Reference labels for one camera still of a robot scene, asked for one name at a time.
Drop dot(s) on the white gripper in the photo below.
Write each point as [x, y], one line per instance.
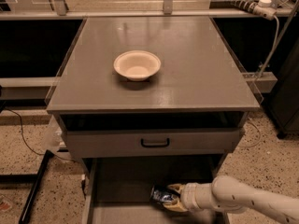
[189, 195]

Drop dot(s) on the blue pepsi can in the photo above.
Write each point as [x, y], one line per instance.
[163, 195]

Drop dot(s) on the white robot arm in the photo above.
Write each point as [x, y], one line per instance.
[227, 194]

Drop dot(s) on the open grey middle drawer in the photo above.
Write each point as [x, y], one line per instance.
[120, 188]

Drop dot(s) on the grey drawer cabinet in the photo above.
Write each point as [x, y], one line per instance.
[198, 85]

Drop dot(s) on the grey top drawer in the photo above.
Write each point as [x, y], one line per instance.
[96, 144]

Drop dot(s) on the black drawer handle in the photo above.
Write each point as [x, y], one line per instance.
[155, 143]

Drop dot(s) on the black metal floor frame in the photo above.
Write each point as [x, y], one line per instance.
[34, 180]

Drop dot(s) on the grey metal rail frame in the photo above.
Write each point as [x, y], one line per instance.
[93, 13]

